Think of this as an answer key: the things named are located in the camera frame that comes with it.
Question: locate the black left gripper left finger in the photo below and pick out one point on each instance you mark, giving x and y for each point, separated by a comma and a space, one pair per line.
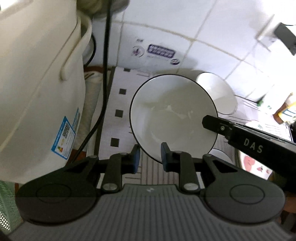
71, 192

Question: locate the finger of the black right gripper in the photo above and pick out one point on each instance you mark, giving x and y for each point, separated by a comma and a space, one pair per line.
218, 125

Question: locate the white bowl back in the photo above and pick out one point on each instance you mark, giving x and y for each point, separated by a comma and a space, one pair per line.
220, 92

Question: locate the white pink bunny plate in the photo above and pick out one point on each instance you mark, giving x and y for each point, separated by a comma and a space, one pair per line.
250, 165

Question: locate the white rice cooker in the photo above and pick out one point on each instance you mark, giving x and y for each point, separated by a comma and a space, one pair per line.
42, 86

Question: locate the yellow label cooking wine bottle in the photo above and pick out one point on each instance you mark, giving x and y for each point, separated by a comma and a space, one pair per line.
286, 113

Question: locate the black power adapter plug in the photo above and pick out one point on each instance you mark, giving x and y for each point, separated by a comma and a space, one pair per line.
283, 33

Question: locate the white bowl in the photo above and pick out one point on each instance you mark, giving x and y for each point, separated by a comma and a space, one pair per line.
220, 92
170, 108
221, 155

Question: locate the green plastic strainer basket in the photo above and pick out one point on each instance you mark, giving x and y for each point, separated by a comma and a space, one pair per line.
10, 216

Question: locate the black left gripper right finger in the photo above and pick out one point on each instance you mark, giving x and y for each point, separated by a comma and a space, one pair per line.
230, 192

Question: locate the striped table cloth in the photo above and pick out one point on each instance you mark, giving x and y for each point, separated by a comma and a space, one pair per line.
114, 134

